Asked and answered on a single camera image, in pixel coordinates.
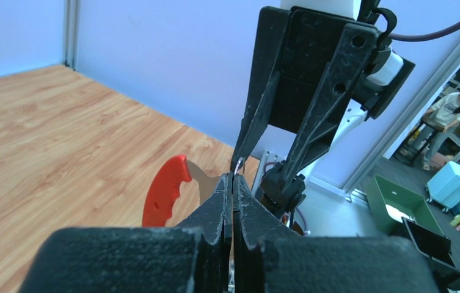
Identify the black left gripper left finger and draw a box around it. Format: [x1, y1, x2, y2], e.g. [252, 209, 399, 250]
[20, 174, 233, 292]

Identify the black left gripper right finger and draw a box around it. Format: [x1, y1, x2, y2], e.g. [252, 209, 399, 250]
[233, 174, 439, 292]

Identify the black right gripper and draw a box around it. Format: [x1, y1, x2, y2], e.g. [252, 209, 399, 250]
[230, 6, 414, 183]

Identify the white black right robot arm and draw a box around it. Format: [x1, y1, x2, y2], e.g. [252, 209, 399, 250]
[230, 1, 414, 217]

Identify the green storage bin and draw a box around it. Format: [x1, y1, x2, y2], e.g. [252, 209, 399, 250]
[365, 175, 444, 236]

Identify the seated person in background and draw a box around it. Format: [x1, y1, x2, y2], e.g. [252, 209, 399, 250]
[421, 92, 460, 171]

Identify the light blue cooler box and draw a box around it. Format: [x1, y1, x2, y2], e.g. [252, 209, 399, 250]
[425, 161, 460, 213]

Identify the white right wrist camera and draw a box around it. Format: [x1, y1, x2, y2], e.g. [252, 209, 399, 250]
[367, 48, 404, 86]

